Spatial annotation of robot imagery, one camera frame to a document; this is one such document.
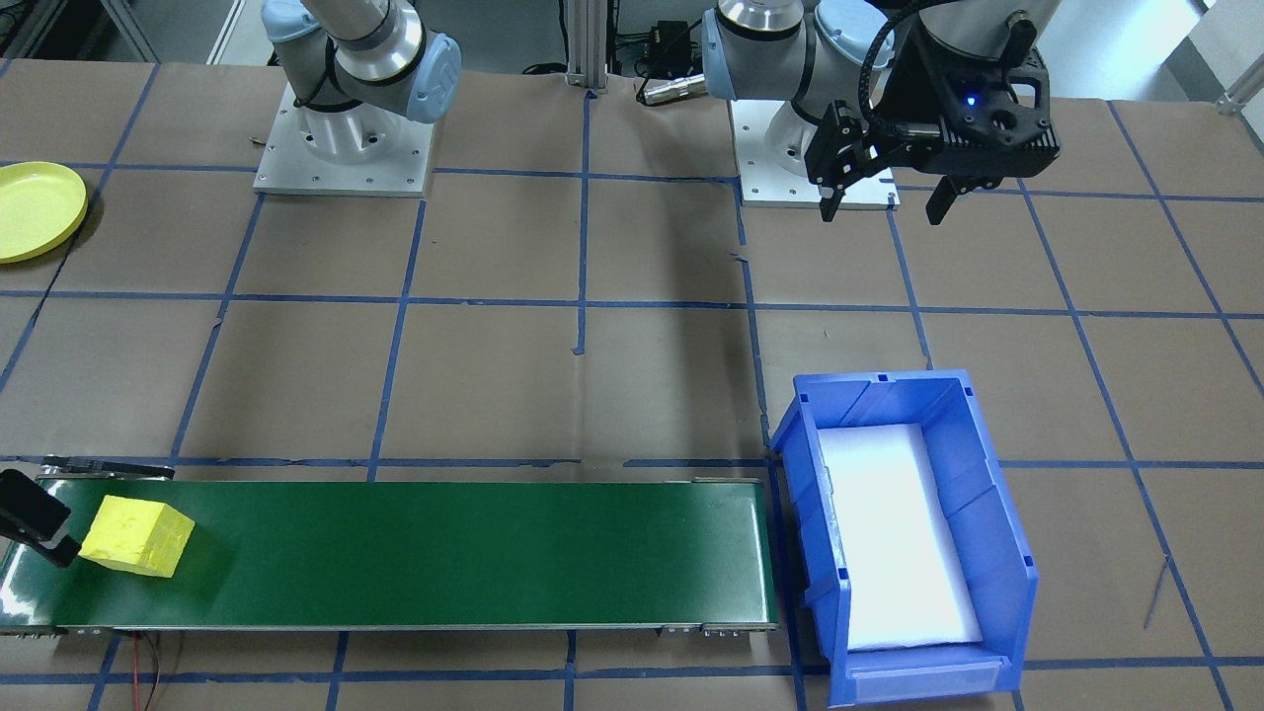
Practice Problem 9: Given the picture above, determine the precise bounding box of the yellow foam block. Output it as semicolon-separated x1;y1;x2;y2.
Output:
78;494;197;580

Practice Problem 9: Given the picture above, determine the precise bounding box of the yellow plastic plate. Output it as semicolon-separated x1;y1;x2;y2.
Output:
0;162;89;265

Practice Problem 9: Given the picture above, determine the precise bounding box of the small black power box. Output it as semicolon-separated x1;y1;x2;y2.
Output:
650;18;694;62

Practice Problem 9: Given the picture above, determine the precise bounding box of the blue plastic storage bin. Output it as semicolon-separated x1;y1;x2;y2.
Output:
769;369;1041;708

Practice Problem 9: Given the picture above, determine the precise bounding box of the white foam pad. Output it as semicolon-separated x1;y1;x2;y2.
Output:
818;423;985;652

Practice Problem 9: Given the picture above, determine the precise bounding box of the green conveyor belt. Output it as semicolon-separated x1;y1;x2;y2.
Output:
0;456;781;639

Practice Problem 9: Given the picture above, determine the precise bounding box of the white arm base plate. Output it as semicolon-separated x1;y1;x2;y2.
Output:
729;97;902;210
254;78;442;198

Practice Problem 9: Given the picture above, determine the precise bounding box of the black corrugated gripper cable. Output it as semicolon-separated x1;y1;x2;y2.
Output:
857;0;954;129

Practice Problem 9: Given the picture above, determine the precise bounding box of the silver cable connector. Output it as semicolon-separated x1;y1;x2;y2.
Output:
637;71;708;106

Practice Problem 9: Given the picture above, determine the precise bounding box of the red black conveyor wire pair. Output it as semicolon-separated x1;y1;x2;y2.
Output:
126;632;191;711

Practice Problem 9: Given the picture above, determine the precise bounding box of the aluminium profile post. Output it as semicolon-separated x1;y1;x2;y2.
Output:
563;0;618;93

